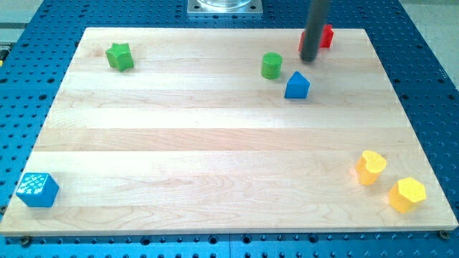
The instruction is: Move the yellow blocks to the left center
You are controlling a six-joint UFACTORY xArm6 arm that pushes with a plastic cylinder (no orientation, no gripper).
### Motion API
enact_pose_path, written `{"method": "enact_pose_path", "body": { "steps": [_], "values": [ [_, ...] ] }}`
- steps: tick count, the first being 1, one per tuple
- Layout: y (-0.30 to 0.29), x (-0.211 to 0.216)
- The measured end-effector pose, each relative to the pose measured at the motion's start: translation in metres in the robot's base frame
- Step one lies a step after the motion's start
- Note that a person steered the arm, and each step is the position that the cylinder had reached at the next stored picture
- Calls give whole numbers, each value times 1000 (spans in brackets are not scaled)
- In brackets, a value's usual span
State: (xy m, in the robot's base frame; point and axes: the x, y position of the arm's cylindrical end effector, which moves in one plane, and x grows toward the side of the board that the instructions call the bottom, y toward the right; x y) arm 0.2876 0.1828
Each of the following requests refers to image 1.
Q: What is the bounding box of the light wooden board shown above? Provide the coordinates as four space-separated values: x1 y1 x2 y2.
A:
1 27 458 236

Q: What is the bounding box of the green cylinder block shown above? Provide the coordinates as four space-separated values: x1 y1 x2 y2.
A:
261 52 283 80

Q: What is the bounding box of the blue pentagon prism block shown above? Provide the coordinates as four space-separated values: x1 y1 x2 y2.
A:
284 71 311 99

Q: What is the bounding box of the green star block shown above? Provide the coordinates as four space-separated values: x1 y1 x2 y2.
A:
105 43 134 72

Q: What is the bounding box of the red wooden block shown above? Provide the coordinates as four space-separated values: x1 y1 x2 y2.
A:
298 24 334 52

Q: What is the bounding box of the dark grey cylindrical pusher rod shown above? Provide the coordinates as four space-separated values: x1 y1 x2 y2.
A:
300 0 331 62

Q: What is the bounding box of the yellow heart block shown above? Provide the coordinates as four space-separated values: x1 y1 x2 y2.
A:
355 150 387 185

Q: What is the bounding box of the yellow hexagon block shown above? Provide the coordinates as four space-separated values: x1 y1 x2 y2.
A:
388 177 427 214

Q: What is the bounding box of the blue cube block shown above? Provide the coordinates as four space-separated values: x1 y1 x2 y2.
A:
16 173 60 208

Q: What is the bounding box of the blue perforated metal table plate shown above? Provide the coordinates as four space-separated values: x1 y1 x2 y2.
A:
1 1 458 257

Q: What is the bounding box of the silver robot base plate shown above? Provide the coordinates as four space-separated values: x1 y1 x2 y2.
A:
187 0 263 16

